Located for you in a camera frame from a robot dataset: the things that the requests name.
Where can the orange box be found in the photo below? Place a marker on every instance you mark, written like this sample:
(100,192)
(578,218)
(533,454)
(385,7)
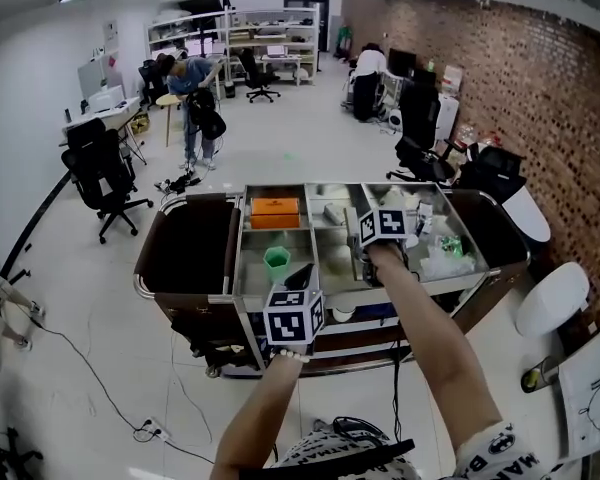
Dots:
(275,213)

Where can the white rounded stool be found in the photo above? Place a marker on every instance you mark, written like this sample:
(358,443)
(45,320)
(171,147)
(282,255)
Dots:
(530,215)
(552,300)

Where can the grey shoe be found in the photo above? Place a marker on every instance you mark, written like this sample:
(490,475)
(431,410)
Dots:
(326,425)

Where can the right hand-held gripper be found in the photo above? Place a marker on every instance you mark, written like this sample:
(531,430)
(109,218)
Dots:
(385,225)

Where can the white patterned shirt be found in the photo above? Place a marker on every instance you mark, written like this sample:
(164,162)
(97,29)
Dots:
(330,455)

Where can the stainless steel service cart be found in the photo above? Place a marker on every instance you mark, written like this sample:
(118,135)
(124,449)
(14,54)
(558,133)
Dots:
(252,268)

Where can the white floor appliance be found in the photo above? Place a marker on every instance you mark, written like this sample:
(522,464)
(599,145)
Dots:
(448,115)

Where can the black chair base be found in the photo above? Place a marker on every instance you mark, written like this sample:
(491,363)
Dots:
(10,448)

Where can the white wall poster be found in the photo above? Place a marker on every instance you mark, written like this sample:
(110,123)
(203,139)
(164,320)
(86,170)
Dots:
(110,33)

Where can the clear plastic bags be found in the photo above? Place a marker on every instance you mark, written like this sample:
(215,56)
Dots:
(445,265)

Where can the small white bottle box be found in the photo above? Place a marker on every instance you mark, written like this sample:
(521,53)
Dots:
(423,218)

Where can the white side table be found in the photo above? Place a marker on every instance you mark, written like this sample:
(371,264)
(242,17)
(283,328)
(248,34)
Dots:
(595,383)

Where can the white bowl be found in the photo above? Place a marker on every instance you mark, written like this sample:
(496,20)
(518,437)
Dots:
(343,314)

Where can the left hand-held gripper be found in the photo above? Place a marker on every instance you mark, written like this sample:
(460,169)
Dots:
(285,325)

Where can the person's left forearm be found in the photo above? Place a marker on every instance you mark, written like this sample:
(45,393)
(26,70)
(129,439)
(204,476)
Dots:
(260,408)

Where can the white storage shelf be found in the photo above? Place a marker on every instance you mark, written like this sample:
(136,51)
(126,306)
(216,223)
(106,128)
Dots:
(180,33)
(275,28)

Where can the blue packet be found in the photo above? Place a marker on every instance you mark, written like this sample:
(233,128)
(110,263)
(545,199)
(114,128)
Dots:
(375,311)

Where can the white desk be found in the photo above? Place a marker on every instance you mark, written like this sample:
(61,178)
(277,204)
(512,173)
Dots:
(105,113)

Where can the round wooden side table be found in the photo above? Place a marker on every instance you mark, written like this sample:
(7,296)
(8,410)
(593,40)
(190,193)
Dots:
(170,99)

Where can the yellow cardboard box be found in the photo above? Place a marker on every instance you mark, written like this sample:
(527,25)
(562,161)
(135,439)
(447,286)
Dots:
(140,123)

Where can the black computer monitor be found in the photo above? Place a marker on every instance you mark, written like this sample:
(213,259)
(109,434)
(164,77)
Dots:
(402,62)

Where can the white power strip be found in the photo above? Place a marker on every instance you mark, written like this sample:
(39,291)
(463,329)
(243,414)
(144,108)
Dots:
(156,429)

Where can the grey whiteboard panel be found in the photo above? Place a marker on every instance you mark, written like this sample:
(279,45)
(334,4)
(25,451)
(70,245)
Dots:
(91,78)

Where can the green hexagonal cup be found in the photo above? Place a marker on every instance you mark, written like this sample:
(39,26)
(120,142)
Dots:
(277,265)

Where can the pale paper bag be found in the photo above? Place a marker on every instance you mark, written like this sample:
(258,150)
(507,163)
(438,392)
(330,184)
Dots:
(395,198)

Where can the white printer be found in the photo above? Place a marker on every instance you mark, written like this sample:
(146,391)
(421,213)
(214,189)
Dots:
(106,100)

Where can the person's right forearm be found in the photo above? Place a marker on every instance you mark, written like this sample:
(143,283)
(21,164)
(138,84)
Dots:
(430,348)

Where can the black mesh waste bin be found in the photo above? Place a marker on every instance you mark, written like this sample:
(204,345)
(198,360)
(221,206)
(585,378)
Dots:
(540,375)

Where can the green foil packet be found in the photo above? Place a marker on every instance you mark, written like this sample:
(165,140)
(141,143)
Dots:
(451,246)

